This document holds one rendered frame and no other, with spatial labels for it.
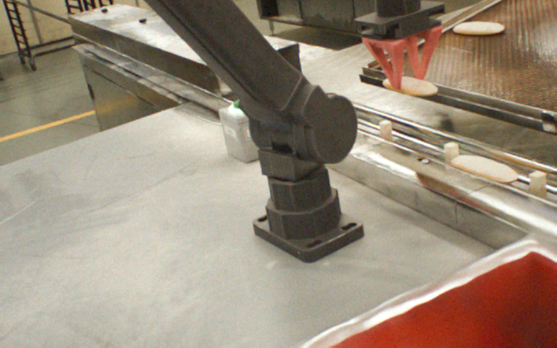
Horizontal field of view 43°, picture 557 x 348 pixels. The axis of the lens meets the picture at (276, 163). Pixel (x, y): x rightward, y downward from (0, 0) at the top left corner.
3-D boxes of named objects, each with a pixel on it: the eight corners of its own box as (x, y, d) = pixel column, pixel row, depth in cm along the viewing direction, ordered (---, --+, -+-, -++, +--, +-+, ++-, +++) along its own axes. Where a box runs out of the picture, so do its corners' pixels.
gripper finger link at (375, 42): (368, 89, 96) (357, 21, 92) (410, 74, 99) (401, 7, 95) (399, 99, 90) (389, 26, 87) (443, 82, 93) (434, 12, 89)
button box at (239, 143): (228, 171, 117) (215, 108, 113) (270, 157, 120) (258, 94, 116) (249, 186, 110) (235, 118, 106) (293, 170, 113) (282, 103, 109)
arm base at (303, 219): (251, 232, 87) (308, 264, 78) (239, 172, 84) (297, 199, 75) (307, 206, 91) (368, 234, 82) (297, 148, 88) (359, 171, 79)
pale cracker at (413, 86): (375, 86, 98) (375, 78, 98) (398, 78, 100) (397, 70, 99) (422, 99, 90) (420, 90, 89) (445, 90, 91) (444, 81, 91)
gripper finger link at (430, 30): (375, 87, 96) (365, 19, 93) (417, 71, 99) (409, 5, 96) (406, 96, 91) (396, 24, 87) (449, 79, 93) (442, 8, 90)
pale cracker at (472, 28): (448, 33, 123) (447, 27, 123) (462, 24, 125) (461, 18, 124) (495, 36, 115) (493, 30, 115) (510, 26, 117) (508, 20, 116)
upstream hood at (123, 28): (73, 37, 238) (65, 12, 235) (124, 24, 245) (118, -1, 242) (222, 105, 132) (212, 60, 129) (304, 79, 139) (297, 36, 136)
